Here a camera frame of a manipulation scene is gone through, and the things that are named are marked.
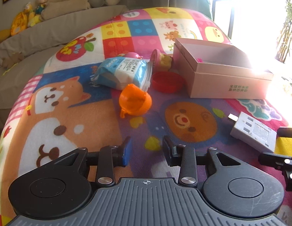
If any yellow pudding toy figure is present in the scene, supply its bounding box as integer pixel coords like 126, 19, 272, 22
150, 49, 173, 73

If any yellow plush toy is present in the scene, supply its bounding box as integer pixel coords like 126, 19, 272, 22
0, 2, 33, 43

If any colourful cartoon play mat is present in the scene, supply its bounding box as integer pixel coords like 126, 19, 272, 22
0, 7, 288, 225

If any beige pillow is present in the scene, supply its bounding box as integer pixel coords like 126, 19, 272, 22
41, 0, 91, 21

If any pink cardboard box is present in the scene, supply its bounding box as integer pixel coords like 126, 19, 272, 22
173, 38, 273, 99

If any potted palm plant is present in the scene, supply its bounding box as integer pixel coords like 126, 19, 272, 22
275, 0, 292, 63

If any white power strip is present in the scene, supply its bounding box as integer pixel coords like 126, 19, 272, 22
228, 112, 277, 153

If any pink pig toy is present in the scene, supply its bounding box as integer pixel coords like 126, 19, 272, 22
124, 52, 143, 59

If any boy doll plush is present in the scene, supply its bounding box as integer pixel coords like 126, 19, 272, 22
27, 0, 48, 27

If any grey sofa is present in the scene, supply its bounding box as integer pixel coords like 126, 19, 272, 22
0, 5, 128, 130

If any blue white wipes packet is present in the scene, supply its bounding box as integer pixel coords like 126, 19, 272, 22
91, 57, 153, 91

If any orange plastic cup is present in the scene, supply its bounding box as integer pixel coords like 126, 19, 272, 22
118, 84, 152, 118

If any red round lid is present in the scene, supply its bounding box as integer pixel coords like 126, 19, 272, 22
151, 71, 184, 93

